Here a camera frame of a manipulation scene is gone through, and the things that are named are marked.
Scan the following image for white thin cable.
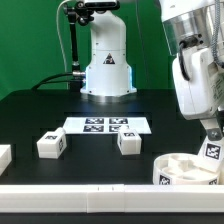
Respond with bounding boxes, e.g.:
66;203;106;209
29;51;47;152
55;0;72;89

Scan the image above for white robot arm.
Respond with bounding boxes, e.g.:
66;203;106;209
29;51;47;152
79;0;224;141

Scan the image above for white fence bar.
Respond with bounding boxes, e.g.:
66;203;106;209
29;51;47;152
0;145;12;176
0;185;224;213

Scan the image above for white front fence bar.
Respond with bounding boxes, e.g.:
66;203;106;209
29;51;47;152
0;185;224;213

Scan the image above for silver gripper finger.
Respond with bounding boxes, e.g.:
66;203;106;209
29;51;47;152
201;117;223;141

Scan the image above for paper sheet with markers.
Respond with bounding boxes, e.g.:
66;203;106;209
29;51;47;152
63;117;151;134

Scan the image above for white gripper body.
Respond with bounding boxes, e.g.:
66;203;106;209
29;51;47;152
172;47;224;120

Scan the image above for white left fence bar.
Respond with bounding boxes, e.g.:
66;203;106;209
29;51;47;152
0;145;12;176

